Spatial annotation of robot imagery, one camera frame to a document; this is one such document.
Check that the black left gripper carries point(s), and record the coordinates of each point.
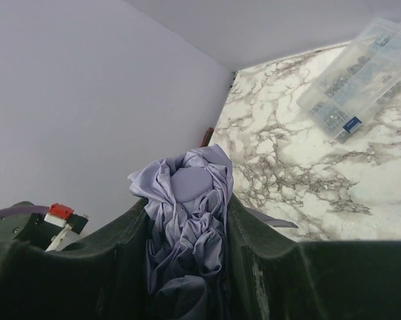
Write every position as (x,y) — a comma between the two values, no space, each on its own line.
(23,222)

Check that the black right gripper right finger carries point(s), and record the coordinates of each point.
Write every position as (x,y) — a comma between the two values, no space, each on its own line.
(274,277)

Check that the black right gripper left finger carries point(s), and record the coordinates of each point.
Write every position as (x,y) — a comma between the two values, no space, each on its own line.
(102,276)

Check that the lavender folding umbrella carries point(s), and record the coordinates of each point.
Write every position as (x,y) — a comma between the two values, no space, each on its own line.
(187,261)

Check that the clear plastic organizer box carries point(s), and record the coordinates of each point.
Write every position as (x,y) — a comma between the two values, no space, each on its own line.
(363,79)

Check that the red black handled tool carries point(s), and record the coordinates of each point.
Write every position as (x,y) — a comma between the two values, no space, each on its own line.
(207,137)

